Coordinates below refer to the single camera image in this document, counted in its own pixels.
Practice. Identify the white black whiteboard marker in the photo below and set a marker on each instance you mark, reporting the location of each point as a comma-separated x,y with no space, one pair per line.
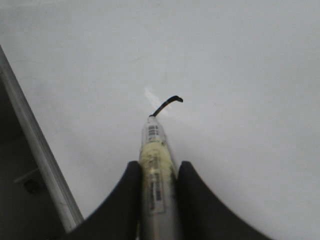
159,218

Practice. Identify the white whiteboard with aluminium frame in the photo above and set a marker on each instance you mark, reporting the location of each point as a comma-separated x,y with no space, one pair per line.
248,71

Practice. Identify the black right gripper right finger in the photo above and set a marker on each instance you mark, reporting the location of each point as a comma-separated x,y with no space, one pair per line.
203,216

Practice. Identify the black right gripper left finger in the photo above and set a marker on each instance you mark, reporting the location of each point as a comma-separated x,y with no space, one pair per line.
117,217

